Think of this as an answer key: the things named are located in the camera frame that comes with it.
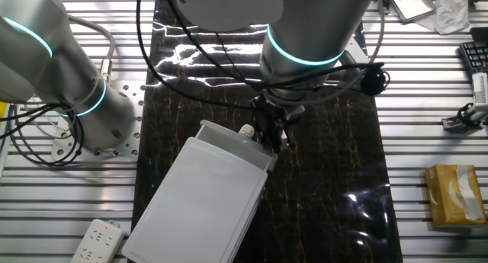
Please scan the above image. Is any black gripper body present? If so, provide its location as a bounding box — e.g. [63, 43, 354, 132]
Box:
[250, 94, 307, 135]

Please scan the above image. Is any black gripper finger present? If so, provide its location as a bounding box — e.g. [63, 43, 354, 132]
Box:
[276, 124, 294, 154]
[258, 126, 278, 152]

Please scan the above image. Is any white plastic drawer cabinet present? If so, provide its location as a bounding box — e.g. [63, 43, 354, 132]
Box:
[120, 136, 269, 263]

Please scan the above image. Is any black marble pattern mat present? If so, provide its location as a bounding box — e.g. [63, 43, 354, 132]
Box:
[131, 0, 404, 263]

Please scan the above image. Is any grey flat metal plate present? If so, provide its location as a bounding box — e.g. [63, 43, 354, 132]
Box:
[389, 0, 438, 23]

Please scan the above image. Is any yellow tissue box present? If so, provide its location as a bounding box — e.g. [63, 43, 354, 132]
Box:
[424, 164, 488, 229]

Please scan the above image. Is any small silver mounted device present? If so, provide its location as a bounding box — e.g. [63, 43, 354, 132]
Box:
[441, 101, 488, 133]

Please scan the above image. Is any white power strip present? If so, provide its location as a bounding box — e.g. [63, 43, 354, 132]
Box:
[69, 217, 126, 263]

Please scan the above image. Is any crumpled clear plastic bag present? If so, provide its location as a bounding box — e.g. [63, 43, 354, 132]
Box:
[413, 0, 471, 36]

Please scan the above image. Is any black keyboard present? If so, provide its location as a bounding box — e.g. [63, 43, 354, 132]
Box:
[458, 26, 488, 75]

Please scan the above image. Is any black cable clip bundle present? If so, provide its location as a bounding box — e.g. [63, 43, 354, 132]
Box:
[359, 63, 391, 97]

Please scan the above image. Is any black cable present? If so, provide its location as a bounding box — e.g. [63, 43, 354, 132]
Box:
[134, 0, 265, 112]
[161, 0, 386, 93]
[0, 101, 85, 168]

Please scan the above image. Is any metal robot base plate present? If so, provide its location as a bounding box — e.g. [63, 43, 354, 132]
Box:
[50, 79, 146, 164]

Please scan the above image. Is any thin grey cable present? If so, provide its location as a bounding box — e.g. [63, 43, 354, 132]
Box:
[304, 0, 387, 106]

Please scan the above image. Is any thick grey cable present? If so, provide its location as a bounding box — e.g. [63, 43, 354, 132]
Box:
[65, 14, 117, 85]

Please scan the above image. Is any ribbed silver camera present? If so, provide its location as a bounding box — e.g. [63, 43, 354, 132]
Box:
[471, 72, 488, 106]

